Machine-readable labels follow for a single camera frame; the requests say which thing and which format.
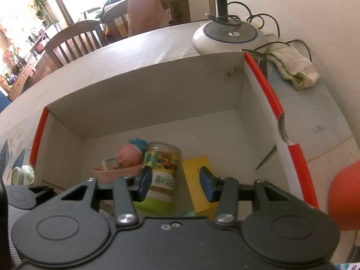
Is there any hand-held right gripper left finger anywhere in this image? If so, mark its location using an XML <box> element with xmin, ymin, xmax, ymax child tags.
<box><xmin>60</xmin><ymin>167</ymin><xmax>154</xmax><ymax>227</ymax></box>

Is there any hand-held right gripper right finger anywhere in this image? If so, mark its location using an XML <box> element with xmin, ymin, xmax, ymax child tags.
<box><xmin>199</xmin><ymin>166</ymin><xmax>304</xmax><ymax>228</ymax></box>

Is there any green lidded plastic bottle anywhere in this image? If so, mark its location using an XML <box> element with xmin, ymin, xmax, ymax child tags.
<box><xmin>136</xmin><ymin>142</ymin><xmax>182</xmax><ymax>212</ymax></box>

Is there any pink pig toy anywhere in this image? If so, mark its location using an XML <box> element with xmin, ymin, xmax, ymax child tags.
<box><xmin>117</xmin><ymin>143</ymin><xmax>144</xmax><ymax>168</ymax></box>

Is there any pink plastic dish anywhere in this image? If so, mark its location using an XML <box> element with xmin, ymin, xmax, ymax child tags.
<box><xmin>91</xmin><ymin>164</ymin><xmax>145</xmax><ymax>183</ymax></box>

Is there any red cardboard box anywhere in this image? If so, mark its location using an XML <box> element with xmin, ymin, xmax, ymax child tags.
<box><xmin>29</xmin><ymin>51</ymin><xmax>320</xmax><ymax>223</ymax></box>

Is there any yellow small box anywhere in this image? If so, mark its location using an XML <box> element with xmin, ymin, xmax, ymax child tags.
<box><xmin>181</xmin><ymin>155</ymin><xmax>218</xmax><ymax>221</ymax></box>

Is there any blue small toy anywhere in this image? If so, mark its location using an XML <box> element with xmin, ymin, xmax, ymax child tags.
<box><xmin>128</xmin><ymin>137</ymin><xmax>149</xmax><ymax>154</ymax></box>

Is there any wooden television cabinet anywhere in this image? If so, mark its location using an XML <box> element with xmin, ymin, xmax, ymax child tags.
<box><xmin>8</xmin><ymin>48</ymin><xmax>57</xmax><ymax>102</ymax></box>

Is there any red water bottle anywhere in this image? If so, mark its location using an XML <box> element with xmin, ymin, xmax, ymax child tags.
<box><xmin>328</xmin><ymin>160</ymin><xmax>360</xmax><ymax>231</ymax></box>

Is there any white green cloth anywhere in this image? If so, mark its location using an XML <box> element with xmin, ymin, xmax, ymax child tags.
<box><xmin>266</xmin><ymin>43</ymin><xmax>320</xmax><ymax>91</ymax></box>

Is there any grey desk lamp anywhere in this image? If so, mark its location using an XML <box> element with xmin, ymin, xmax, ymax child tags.
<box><xmin>193</xmin><ymin>0</ymin><xmax>269</xmax><ymax>54</ymax></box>

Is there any wooden dining chair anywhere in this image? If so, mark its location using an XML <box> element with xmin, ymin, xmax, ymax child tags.
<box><xmin>45</xmin><ymin>20</ymin><xmax>109</xmax><ymax>68</ymax></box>
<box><xmin>104</xmin><ymin>0</ymin><xmax>189</xmax><ymax>38</ymax></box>

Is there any pink cloth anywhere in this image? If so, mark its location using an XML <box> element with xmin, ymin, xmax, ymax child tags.
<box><xmin>127</xmin><ymin>0</ymin><xmax>171</xmax><ymax>38</ymax></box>

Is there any green potted plant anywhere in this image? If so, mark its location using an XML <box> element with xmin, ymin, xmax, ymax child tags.
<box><xmin>34</xmin><ymin>0</ymin><xmax>57</xmax><ymax>26</ymax></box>

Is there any black lamp cable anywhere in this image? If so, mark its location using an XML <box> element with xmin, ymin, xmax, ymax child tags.
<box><xmin>227</xmin><ymin>1</ymin><xmax>313</xmax><ymax>62</ymax></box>

